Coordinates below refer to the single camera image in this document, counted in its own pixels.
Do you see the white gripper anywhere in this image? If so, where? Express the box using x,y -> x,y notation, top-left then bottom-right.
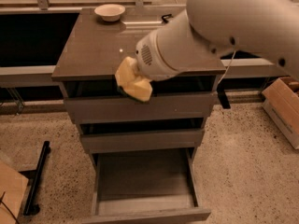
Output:
135,30 -> 175,81

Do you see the yellow sponge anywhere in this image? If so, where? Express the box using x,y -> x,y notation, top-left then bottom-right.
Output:
115,57 -> 152,102

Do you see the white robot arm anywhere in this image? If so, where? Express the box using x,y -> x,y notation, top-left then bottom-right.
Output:
136,0 -> 299,80

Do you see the grey drawer cabinet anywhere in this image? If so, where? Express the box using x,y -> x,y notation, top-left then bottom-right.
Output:
52,8 -> 224,162

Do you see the grey top drawer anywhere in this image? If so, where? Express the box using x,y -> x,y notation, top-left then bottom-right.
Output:
64,93 -> 216,124

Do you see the grey middle drawer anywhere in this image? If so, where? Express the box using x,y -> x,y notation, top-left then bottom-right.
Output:
80,129 -> 205,153

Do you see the grey open bottom drawer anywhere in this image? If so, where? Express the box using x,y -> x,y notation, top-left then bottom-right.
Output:
82,148 -> 210,224

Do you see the white bowl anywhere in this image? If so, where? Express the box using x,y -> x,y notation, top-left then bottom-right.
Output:
94,4 -> 125,22

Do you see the cardboard box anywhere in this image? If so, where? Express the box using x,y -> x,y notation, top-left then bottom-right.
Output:
263,77 -> 299,149

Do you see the cardboard sheet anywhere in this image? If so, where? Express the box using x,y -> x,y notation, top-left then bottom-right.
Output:
0,161 -> 28,224

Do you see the black metal bar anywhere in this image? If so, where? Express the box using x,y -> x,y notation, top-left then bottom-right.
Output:
23,141 -> 50,216

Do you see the white cable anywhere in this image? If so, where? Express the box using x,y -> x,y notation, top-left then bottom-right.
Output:
217,49 -> 237,86

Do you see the black thin cable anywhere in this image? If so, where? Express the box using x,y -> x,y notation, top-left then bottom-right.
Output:
0,191 -> 21,224

